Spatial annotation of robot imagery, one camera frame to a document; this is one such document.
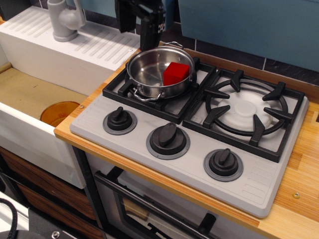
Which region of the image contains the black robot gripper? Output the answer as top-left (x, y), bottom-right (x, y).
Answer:
top-left (115, 0), bottom-right (166, 51)

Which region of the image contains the wooden drawer cabinet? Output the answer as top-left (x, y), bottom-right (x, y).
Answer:
top-left (0, 148), bottom-right (105, 239)

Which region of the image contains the grey toy stove top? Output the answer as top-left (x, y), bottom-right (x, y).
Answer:
top-left (70, 46), bottom-right (309, 218)

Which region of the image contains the red cube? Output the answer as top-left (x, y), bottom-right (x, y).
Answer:
top-left (163, 62), bottom-right (190, 86)

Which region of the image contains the grey toy faucet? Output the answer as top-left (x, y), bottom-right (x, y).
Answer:
top-left (47, 0), bottom-right (86, 42)

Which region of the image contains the black stove knob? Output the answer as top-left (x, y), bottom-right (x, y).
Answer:
top-left (102, 107), bottom-right (138, 135)
top-left (204, 148), bottom-right (244, 182)
top-left (146, 122), bottom-right (190, 160)

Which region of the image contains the orange plastic plate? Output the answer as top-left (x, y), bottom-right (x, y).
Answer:
top-left (40, 101), bottom-right (79, 127)

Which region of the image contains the stainless steel pan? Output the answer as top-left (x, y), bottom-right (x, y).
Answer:
top-left (126, 42), bottom-right (197, 102)

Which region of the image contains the white toy sink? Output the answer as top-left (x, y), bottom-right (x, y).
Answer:
top-left (0, 6), bottom-right (140, 189)

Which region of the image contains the oven door with handle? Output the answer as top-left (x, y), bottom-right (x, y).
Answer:
top-left (94, 167), bottom-right (256, 239)

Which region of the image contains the black right burner grate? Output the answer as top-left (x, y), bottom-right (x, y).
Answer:
top-left (182, 69), bottom-right (306, 162)

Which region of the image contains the black burner grate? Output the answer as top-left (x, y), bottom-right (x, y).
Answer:
top-left (103, 57), bottom-right (216, 123)
top-left (182, 69), bottom-right (306, 162)

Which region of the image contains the black left burner grate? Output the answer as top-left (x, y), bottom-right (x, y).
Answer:
top-left (103, 57), bottom-right (216, 123)

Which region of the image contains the black middle stove knob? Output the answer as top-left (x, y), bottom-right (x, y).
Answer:
top-left (146, 122), bottom-right (190, 160)

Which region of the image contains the black left stove knob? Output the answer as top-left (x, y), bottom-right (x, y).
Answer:
top-left (102, 107), bottom-right (138, 135)

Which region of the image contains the black right stove knob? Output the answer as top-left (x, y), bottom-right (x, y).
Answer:
top-left (204, 148), bottom-right (244, 182)

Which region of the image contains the black braided foreground cable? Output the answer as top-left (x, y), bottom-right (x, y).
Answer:
top-left (0, 198), bottom-right (18, 239)

